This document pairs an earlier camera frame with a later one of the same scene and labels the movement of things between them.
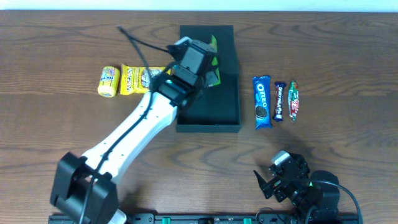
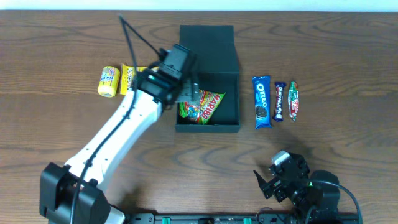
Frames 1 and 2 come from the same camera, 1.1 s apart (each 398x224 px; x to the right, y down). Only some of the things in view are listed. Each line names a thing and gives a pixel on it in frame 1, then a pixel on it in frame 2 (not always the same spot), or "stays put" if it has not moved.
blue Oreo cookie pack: (262, 102) stays put
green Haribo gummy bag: (214, 78) -> (200, 111)
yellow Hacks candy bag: (135, 79) stays put
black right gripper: (273, 183) stays put
